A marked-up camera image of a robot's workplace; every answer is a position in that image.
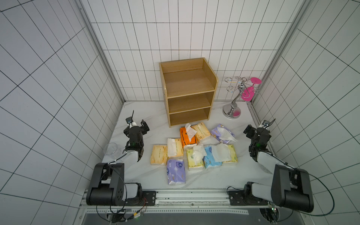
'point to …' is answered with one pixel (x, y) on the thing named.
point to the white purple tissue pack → (223, 134)
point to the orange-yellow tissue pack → (159, 155)
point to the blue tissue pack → (208, 160)
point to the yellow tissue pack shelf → (224, 153)
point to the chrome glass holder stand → (232, 110)
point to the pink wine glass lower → (248, 93)
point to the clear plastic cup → (110, 148)
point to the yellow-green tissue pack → (195, 156)
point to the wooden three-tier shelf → (189, 86)
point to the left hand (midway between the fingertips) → (136, 124)
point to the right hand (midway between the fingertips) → (252, 125)
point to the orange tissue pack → (184, 137)
